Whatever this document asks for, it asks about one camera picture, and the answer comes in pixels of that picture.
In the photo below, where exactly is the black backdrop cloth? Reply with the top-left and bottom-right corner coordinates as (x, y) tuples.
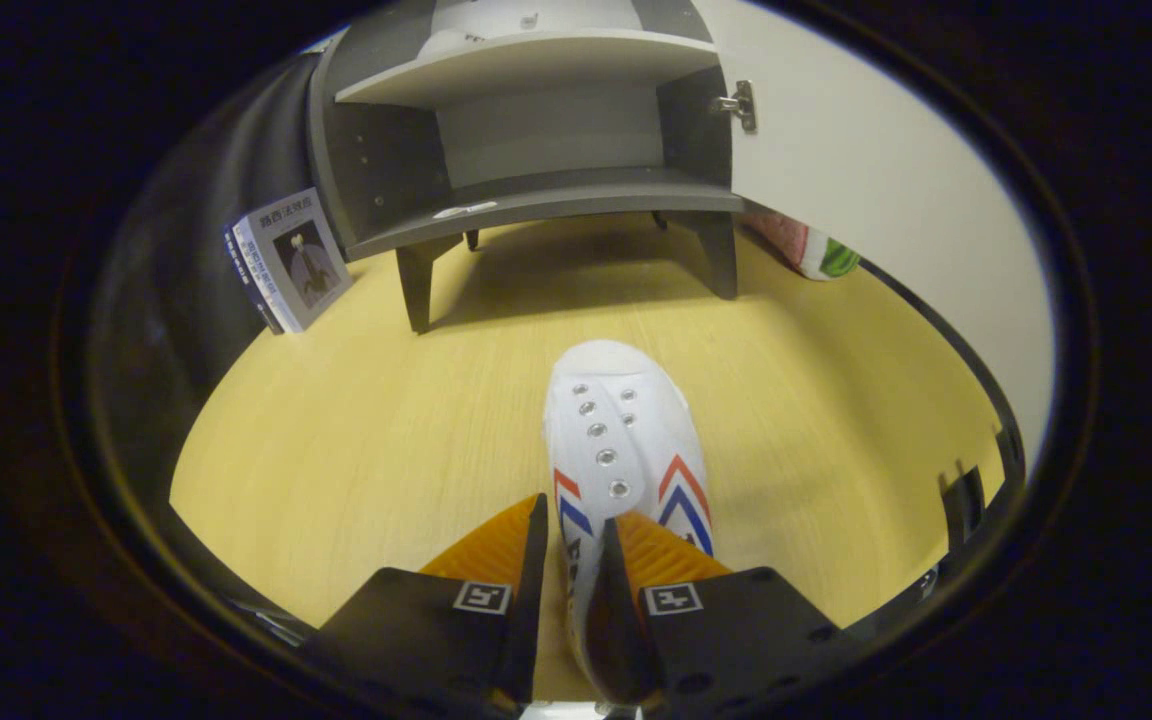
(91, 50), (332, 481)

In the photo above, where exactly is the metal door hinge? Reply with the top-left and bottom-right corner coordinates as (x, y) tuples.
(708, 80), (759, 134)

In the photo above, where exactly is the blue spine book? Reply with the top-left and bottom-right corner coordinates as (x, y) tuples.
(223, 222), (282, 336)

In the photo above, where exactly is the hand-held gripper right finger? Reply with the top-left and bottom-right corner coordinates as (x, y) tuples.
(586, 512), (862, 720)

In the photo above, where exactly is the cream shoe cabinet door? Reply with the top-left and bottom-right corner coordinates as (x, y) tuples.
(696, 0), (1055, 491)

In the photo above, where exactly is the watermelon pattern roll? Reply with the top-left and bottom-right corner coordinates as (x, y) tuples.
(741, 208), (862, 282)

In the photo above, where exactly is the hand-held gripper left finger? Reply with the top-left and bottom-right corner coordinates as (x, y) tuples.
(301, 492), (549, 720)

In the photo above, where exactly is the white cover book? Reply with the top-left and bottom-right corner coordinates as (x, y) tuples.
(234, 187), (354, 333)

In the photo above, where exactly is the white canvas shoe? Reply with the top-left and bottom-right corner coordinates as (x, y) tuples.
(541, 340), (717, 706)

